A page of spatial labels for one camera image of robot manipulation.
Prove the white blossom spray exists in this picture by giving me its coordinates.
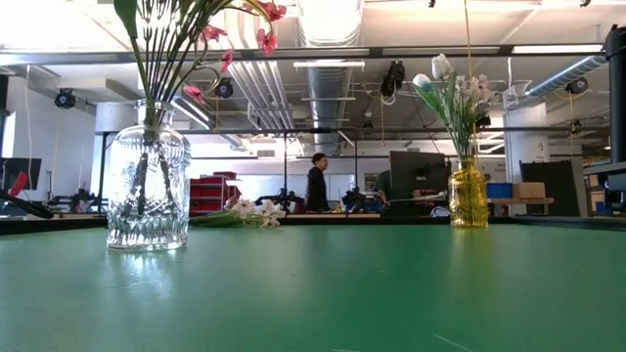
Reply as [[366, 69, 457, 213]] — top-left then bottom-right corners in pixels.
[[189, 198, 288, 230], [454, 72, 500, 162]]

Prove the clear ribbed glass vase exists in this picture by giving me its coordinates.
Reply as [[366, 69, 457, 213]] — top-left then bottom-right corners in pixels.
[[106, 99, 192, 253]]

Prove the red artificial tulip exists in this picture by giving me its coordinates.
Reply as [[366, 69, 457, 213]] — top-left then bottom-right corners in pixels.
[[112, 0, 153, 128]]

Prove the yellow glass vase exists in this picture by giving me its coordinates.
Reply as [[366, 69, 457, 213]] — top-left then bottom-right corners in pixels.
[[448, 156, 490, 229]]

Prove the black computer monitor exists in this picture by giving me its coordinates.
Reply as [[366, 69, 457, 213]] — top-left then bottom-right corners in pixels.
[[389, 150, 452, 192]]

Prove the white ceiling light bar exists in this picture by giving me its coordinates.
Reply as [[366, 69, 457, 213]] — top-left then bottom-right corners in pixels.
[[292, 60, 366, 69]]

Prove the black ceiling device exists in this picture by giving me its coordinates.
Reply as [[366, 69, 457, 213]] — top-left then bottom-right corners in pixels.
[[380, 61, 406, 98]]

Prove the green table mat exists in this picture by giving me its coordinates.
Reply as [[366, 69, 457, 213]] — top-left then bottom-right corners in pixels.
[[0, 223, 626, 352]]

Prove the blue storage bin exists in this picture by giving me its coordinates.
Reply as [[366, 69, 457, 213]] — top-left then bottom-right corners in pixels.
[[486, 182, 514, 199]]

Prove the brown cardboard box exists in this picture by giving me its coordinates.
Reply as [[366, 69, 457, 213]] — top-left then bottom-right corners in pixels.
[[512, 182, 547, 199]]

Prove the black board panel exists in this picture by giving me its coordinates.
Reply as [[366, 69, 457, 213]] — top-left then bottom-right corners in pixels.
[[518, 159, 579, 217]]

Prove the dark background monitor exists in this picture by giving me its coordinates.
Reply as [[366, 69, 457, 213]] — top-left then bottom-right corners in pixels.
[[0, 156, 43, 192]]

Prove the red background chair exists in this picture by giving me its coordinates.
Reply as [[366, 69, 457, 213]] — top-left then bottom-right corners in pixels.
[[8, 170, 29, 198]]

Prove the silver ceiling duct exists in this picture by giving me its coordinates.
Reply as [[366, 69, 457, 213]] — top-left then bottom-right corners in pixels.
[[306, 66, 353, 155]]

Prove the black background pipe frame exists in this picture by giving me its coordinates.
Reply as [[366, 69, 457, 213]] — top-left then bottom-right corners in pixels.
[[97, 125, 610, 216]]

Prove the black ceiling camera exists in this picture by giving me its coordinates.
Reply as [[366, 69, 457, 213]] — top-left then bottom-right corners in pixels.
[[566, 76, 590, 96], [54, 87, 77, 110], [214, 76, 235, 99]]

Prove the gray overhead frame beam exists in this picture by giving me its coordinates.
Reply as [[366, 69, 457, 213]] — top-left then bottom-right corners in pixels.
[[0, 46, 607, 67]]

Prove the silver flexible duct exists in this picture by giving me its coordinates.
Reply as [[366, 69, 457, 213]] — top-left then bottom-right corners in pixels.
[[525, 54, 607, 98]]

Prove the black frame post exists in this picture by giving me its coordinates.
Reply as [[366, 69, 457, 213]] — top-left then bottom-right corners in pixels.
[[604, 23, 626, 165]]

